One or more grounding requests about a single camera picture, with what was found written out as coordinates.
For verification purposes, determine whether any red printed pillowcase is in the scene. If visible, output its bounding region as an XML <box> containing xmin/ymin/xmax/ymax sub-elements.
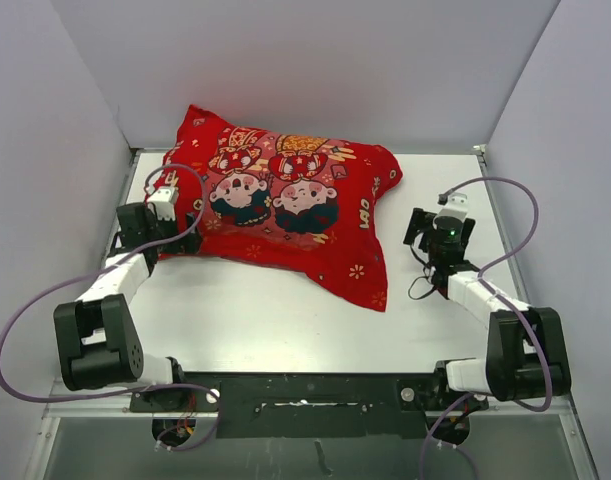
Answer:
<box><xmin>154</xmin><ymin>105</ymin><xmax>403</xmax><ymax>312</ymax></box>

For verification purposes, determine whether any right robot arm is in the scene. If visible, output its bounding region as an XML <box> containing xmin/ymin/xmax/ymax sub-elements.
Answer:
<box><xmin>403</xmin><ymin>208</ymin><xmax>572</xmax><ymax>409</ymax></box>

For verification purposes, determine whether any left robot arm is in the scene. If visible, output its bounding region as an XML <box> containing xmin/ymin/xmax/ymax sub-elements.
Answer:
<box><xmin>53</xmin><ymin>202</ymin><xmax>202</xmax><ymax>411</ymax></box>

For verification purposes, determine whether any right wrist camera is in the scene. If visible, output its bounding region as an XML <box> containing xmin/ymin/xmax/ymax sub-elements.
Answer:
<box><xmin>437</xmin><ymin>192</ymin><xmax>469</xmax><ymax>222</ymax></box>

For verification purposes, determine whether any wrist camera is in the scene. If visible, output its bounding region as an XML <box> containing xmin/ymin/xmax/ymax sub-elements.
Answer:
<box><xmin>437</xmin><ymin>192</ymin><xmax>469</xmax><ymax>222</ymax></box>
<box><xmin>146</xmin><ymin>186</ymin><xmax>179</xmax><ymax>221</ymax></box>

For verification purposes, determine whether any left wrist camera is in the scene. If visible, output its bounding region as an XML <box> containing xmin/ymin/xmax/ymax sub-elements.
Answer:
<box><xmin>146</xmin><ymin>186</ymin><xmax>179</xmax><ymax>221</ymax></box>

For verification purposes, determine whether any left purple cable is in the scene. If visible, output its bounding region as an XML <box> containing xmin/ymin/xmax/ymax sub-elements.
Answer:
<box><xmin>0</xmin><ymin>163</ymin><xmax>221</xmax><ymax>454</ymax></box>

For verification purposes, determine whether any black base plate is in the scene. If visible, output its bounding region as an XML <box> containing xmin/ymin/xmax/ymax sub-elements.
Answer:
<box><xmin>129</xmin><ymin>371</ymin><xmax>460</xmax><ymax>439</ymax></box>

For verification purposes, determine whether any aluminium frame rail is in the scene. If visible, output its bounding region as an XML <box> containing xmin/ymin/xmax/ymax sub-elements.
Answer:
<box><xmin>42</xmin><ymin>372</ymin><xmax>581</xmax><ymax>421</ymax></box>

